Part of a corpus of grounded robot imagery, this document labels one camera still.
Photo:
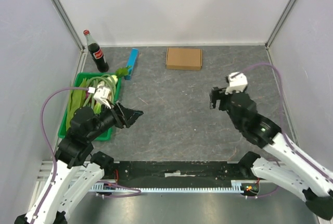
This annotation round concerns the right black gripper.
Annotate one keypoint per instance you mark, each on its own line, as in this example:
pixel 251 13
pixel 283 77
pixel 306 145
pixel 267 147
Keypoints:
pixel 222 99

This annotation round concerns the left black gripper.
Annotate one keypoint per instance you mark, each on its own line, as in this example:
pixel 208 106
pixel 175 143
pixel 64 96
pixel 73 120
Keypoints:
pixel 126 119

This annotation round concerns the brown cardboard box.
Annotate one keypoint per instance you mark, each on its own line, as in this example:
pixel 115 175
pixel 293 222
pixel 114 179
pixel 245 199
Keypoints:
pixel 183 58

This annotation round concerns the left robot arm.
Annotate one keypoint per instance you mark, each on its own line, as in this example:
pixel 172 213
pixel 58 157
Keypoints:
pixel 61 194

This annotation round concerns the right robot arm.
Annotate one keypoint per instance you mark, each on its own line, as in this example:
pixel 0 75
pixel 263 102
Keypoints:
pixel 304 177

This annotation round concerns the green long beans bundle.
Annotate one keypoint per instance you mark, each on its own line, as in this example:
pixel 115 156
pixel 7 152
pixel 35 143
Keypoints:
pixel 85 80

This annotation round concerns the white radish with leaves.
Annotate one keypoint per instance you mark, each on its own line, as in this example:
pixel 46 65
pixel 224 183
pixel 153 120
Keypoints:
pixel 121 72

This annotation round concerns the green leafy vegetable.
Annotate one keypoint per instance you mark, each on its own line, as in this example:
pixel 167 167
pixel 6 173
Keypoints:
pixel 76 100

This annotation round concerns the blue rectangular block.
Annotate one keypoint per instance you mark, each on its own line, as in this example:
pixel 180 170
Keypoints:
pixel 131 63

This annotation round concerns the cola glass bottle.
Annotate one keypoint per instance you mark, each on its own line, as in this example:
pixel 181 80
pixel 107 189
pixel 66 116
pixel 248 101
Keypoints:
pixel 96 52

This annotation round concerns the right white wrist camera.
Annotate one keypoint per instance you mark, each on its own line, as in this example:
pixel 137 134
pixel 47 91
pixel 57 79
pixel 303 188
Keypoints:
pixel 237 83

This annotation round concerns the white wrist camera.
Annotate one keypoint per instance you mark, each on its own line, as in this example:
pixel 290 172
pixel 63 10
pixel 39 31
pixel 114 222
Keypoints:
pixel 237 83
pixel 100 94

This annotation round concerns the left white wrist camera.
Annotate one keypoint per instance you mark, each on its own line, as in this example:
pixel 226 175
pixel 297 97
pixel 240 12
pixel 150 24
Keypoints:
pixel 100 94

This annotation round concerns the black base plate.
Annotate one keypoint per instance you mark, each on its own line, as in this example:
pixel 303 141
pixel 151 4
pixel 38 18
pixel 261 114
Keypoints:
pixel 178 173

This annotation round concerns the blue slotted cable duct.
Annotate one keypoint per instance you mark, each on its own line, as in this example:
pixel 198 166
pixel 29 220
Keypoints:
pixel 101 187

